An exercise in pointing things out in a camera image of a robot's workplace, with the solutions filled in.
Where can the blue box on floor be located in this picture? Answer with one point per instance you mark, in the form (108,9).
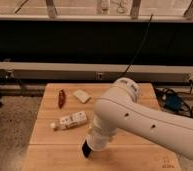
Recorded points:
(172,102)

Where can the black eraser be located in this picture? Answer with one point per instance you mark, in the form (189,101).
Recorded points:
(86,149)

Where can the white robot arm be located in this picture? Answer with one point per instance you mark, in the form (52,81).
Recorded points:
(117,108)

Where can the white plastic bottle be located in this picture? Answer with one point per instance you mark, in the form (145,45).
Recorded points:
(70,121)

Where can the white rectangular block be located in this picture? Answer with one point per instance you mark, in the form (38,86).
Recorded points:
(82,96)

